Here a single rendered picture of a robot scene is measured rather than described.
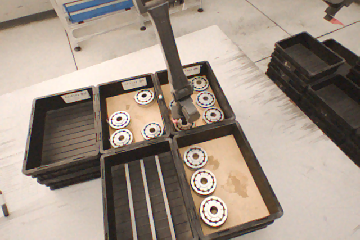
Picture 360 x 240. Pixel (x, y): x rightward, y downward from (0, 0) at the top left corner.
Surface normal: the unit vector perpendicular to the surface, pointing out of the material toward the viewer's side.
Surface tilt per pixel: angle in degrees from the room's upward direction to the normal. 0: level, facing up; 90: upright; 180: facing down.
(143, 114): 0
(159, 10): 81
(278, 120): 0
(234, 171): 0
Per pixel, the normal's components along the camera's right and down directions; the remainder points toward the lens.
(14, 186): -0.05, -0.60
